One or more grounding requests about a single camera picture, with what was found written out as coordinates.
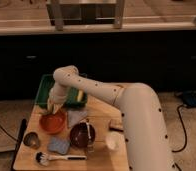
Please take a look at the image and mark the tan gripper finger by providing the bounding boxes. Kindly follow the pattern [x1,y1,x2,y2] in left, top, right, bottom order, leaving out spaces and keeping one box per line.
[53,104,63,114]
[47,99,53,112]

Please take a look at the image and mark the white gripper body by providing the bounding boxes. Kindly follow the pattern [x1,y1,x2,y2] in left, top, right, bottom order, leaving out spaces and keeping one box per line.
[49,83,69,104]

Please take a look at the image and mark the white spoon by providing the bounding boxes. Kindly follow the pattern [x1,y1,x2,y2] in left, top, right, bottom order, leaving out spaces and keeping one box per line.
[86,118,92,143]

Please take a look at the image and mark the blue sponge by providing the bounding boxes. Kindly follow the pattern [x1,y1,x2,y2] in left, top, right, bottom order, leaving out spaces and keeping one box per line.
[47,137,70,155]

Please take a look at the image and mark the red bowl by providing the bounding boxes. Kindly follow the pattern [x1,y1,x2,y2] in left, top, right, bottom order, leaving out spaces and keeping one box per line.
[39,111,66,134]

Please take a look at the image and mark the black cable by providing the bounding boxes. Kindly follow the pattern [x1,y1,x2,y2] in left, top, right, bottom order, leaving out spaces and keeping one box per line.
[171,103,189,154]

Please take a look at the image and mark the metal frame stand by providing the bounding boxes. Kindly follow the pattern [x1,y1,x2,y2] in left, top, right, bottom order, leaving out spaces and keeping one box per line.
[45,0,125,31]

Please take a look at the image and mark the white cup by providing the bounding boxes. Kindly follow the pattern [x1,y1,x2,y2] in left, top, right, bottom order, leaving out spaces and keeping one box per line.
[105,132,123,151]

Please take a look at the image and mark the brown black sponge block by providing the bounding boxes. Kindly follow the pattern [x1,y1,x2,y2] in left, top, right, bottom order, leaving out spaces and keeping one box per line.
[109,119,123,132]

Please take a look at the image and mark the white dish brush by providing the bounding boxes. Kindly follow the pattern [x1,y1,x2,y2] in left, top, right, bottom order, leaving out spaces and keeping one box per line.
[35,152,87,166]

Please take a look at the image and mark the green plastic tray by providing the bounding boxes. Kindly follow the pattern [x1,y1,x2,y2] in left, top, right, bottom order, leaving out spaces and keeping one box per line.
[35,74,87,109]

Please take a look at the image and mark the grey cloth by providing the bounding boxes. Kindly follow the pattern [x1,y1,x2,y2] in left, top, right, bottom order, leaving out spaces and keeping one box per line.
[67,110,87,128]

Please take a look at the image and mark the dark maroon bowl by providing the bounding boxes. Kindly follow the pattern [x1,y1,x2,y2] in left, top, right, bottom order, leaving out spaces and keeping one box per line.
[69,122,96,149]

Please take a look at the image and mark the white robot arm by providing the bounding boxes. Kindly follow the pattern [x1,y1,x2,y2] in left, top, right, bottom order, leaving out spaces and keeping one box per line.
[49,65,177,171]

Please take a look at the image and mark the dark blue object on floor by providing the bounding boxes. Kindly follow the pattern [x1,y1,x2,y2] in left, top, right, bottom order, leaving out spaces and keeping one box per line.
[181,92,196,108]

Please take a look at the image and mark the metal cup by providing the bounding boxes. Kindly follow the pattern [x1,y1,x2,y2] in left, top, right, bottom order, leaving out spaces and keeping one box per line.
[23,132,40,149]

